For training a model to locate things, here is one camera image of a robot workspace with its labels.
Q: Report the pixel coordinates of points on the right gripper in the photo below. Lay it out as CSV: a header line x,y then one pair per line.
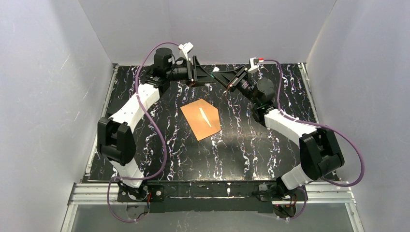
x,y
235,81

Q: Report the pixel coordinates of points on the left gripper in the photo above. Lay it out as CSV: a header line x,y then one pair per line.
x,y
193,71

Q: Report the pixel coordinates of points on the beige letter paper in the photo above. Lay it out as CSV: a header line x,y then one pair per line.
x,y
205,117

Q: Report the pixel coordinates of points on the orange brown envelope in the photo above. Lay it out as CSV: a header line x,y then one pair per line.
x,y
197,124

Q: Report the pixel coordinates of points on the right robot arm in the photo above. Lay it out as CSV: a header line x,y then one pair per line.
x,y
319,150

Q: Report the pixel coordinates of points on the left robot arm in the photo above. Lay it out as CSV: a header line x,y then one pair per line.
x,y
115,138

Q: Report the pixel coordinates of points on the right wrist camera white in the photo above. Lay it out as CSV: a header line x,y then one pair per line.
x,y
254,64

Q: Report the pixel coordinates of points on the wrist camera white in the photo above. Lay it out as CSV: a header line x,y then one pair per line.
x,y
254,64
184,50

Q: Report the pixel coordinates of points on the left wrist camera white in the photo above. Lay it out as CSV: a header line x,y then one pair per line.
x,y
184,50

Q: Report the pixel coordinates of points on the aluminium rail frame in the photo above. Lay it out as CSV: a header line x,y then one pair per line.
x,y
210,207

